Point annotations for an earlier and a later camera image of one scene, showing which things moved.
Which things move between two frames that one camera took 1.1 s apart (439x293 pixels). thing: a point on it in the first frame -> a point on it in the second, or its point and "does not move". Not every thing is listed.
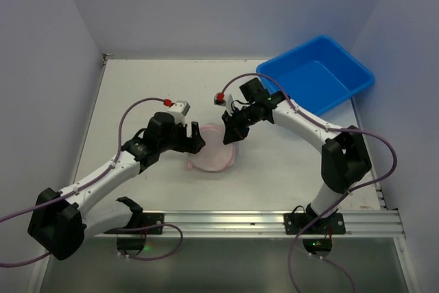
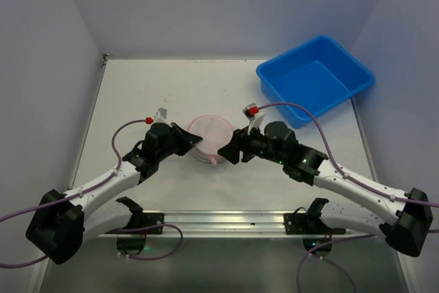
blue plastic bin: [317, 75] does not move
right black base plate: [334, 224] does not move
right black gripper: [234, 121] -> [241, 145]
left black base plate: [140, 220] does not move
